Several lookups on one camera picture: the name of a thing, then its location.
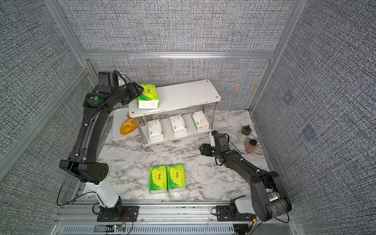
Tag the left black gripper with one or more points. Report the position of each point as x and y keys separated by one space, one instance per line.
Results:
x=135 y=92

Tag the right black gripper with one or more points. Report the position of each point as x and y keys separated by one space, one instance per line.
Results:
x=206 y=148

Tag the green tissue pack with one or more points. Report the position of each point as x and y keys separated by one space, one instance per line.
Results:
x=176 y=180
x=149 y=99
x=158 y=179

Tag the white tissue pack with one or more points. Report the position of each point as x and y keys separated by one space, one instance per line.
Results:
x=200 y=120
x=155 y=130
x=178 y=124

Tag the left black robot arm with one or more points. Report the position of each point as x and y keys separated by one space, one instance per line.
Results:
x=82 y=161

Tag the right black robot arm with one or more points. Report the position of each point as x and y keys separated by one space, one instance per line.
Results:
x=269 y=198

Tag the white two-tier shelf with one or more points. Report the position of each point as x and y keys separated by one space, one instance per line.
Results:
x=172 y=98

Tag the orange bread loaf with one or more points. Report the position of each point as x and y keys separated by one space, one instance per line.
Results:
x=128 y=127

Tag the clear shaker black lid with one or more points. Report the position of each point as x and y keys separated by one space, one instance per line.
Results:
x=244 y=133

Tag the brown spice bottle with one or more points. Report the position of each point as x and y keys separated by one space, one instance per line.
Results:
x=250 y=146

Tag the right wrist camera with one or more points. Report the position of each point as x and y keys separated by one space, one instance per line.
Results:
x=212 y=134

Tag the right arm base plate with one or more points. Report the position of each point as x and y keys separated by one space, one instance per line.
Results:
x=239 y=209

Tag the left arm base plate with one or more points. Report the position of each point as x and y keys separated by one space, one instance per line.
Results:
x=118 y=215

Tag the aluminium front rail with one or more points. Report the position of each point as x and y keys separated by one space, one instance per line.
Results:
x=168 y=218

